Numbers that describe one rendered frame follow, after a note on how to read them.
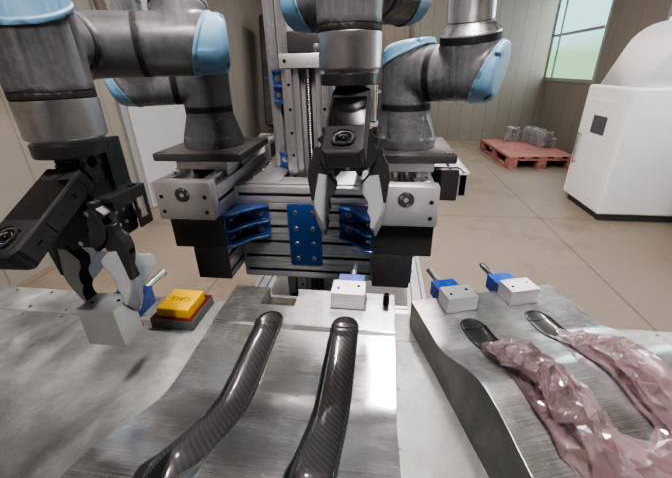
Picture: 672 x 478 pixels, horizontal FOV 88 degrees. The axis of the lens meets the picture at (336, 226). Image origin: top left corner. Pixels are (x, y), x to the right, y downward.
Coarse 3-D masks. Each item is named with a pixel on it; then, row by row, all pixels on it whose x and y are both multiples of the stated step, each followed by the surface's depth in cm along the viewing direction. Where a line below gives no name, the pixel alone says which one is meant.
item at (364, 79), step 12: (324, 84) 41; (336, 84) 40; (348, 84) 39; (360, 84) 40; (372, 84) 40; (372, 132) 43; (372, 144) 42; (372, 156) 43; (336, 168) 44; (348, 168) 44; (360, 168) 44
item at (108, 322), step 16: (160, 272) 53; (144, 288) 48; (96, 304) 42; (112, 304) 42; (144, 304) 47; (80, 320) 42; (96, 320) 42; (112, 320) 42; (128, 320) 44; (96, 336) 43; (112, 336) 43; (128, 336) 44
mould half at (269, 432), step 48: (240, 288) 57; (240, 336) 47; (288, 336) 47; (384, 336) 46; (192, 384) 40; (288, 384) 40; (384, 384) 40; (144, 432) 32; (240, 432) 32; (288, 432) 33; (384, 432) 33
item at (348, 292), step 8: (352, 264) 63; (352, 272) 59; (336, 280) 54; (344, 280) 53; (352, 280) 56; (360, 280) 56; (336, 288) 52; (344, 288) 52; (352, 288) 51; (360, 288) 51; (336, 296) 51; (344, 296) 50; (352, 296) 50; (360, 296) 50; (336, 304) 51; (344, 304) 51; (352, 304) 51; (360, 304) 51
